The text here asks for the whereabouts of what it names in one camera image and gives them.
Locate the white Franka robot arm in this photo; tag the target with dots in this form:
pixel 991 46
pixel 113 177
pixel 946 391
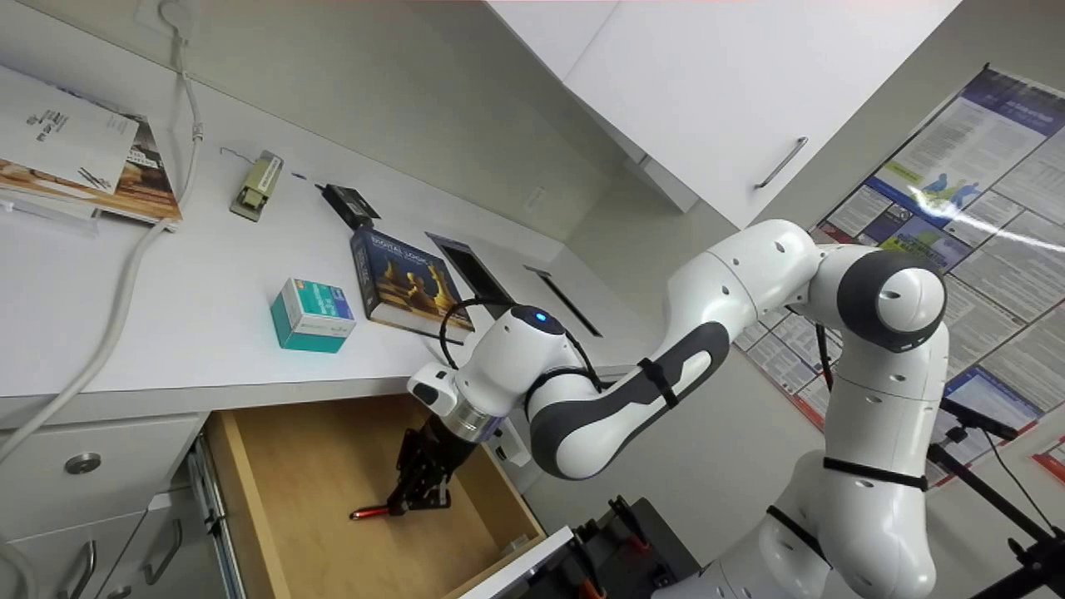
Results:
pixel 877 443

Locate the black tripod stand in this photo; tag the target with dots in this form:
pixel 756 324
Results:
pixel 1011 520

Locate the stack of papers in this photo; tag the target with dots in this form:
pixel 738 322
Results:
pixel 77 146

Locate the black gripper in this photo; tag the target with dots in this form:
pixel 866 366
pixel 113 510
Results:
pixel 431 454

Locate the beige stapler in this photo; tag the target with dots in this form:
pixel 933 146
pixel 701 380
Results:
pixel 258 188

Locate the black red clamp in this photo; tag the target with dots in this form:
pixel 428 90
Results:
pixel 633 545

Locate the red pen with silver tip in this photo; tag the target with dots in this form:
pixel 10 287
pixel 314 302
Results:
pixel 369 514

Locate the wall poster with red border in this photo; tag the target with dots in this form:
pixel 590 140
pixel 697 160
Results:
pixel 976 200

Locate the teal staple box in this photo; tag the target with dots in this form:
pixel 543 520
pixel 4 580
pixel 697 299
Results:
pixel 311 318

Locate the small black desk tool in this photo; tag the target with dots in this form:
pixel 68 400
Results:
pixel 354 209

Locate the open wooden drawer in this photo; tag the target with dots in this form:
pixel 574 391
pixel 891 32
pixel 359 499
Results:
pixel 321 488

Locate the open white cabinet door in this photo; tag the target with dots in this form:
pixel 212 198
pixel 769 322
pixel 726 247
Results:
pixel 754 100

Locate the white closed drawer front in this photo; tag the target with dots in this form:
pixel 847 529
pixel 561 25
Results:
pixel 113 555
pixel 113 454

